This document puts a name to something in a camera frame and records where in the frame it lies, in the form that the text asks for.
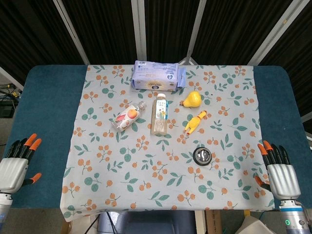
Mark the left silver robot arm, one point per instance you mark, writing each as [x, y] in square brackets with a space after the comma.
[4, 209]

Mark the yellow rubber chicken toy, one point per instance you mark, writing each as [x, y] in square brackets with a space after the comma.
[193, 123]

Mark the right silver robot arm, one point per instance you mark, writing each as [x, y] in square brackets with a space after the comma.
[293, 218]

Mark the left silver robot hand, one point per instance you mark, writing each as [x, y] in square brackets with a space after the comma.
[13, 170]

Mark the small round metal tin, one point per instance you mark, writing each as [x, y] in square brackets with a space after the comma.
[202, 156]

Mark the purple wet wipes pack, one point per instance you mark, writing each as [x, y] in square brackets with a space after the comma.
[157, 76]

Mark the peach drink bottle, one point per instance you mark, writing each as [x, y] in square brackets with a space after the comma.
[126, 118]

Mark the beige drink bottle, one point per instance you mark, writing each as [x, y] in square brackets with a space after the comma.
[159, 114]

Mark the yellow toy pear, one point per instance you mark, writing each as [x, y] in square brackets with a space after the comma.
[193, 99]

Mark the dark robot base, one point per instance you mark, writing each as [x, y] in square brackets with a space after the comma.
[146, 223]

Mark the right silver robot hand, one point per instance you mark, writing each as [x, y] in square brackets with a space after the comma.
[282, 179]

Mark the floral patterned tablecloth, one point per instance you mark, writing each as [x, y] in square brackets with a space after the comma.
[161, 151]

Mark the cardboard box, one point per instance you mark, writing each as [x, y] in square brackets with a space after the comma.
[213, 221]

